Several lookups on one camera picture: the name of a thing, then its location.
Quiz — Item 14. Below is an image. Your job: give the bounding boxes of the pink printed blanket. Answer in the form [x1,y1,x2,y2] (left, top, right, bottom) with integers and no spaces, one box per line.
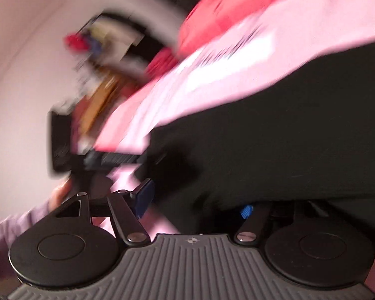
[94,0,375,236]

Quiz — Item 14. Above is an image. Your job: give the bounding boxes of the person's left forearm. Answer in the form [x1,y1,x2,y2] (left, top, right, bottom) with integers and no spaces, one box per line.
[0,201,55,277]

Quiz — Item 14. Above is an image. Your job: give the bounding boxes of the cluttered shelf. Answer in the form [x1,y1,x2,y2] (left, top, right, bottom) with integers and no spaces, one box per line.
[62,15,147,138]

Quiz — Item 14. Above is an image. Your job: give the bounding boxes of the person's left hand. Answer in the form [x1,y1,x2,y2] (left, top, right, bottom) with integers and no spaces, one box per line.
[49,178,76,211]

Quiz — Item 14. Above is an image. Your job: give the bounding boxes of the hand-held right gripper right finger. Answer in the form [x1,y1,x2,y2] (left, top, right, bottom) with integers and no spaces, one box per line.
[234,205,332,245]

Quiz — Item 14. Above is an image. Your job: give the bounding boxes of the red duvet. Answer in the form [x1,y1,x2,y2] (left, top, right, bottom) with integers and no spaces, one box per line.
[176,0,304,55]

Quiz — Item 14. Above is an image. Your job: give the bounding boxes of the black pants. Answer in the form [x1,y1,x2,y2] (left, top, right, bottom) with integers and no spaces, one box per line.
[137,36,375,236]

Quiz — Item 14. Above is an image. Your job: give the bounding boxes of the stack of red cloths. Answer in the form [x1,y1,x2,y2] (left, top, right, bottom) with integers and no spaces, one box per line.
[147,48,180,77]

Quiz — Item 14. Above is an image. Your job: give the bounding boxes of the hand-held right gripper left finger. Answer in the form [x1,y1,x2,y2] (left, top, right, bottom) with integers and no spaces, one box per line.
[53,178,155,247]

